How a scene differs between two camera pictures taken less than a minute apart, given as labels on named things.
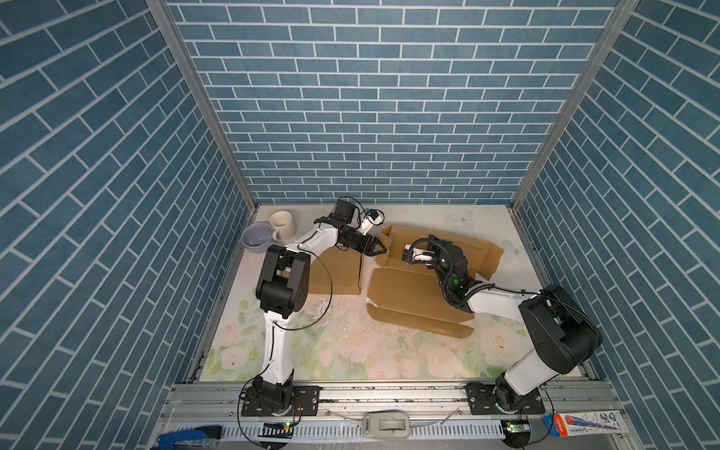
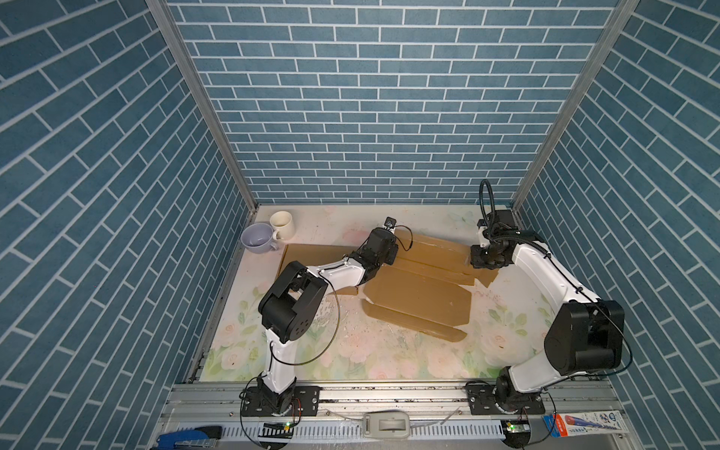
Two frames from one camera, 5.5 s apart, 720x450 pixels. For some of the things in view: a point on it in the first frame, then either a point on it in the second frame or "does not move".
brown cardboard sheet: x=410 y=295 does not move
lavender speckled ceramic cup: x=257 y=237 does not move
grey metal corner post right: x=603 y=44 does not move
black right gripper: x=437 y=247 to x=476 y=261
